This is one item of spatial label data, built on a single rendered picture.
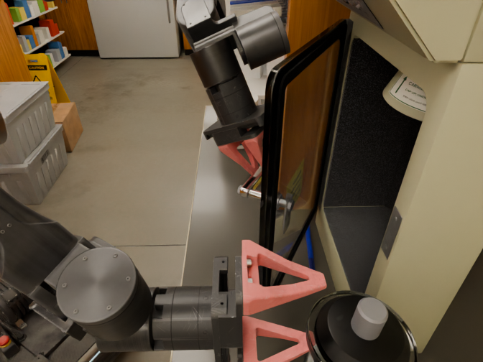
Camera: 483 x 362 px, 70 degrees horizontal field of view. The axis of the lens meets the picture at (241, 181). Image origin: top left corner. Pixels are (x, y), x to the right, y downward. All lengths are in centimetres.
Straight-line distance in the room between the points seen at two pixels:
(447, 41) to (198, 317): 31
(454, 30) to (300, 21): 38
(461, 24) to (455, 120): 9
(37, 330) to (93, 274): 136
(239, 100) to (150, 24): 493
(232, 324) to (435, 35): 28
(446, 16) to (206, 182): 74
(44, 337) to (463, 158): 149
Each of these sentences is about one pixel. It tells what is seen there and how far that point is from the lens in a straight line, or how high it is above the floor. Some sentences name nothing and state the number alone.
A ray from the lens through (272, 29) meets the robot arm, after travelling 48.
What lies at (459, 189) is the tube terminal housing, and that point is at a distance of 43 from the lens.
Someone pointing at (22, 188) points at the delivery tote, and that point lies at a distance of 265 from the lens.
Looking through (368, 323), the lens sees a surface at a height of 121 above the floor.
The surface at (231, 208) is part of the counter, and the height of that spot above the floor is 94.
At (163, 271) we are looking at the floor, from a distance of 199.
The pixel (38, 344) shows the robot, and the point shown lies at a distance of 160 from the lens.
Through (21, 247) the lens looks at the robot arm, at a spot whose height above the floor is 128.
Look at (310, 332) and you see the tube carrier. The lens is 39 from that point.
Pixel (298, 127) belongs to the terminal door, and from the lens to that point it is 47.
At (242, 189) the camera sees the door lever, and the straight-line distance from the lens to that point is 48.
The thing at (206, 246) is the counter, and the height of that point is 94.
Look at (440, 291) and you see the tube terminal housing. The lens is 56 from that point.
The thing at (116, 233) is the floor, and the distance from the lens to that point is 228.
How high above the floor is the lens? 150
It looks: 36 degrees down
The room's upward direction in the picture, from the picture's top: straight up
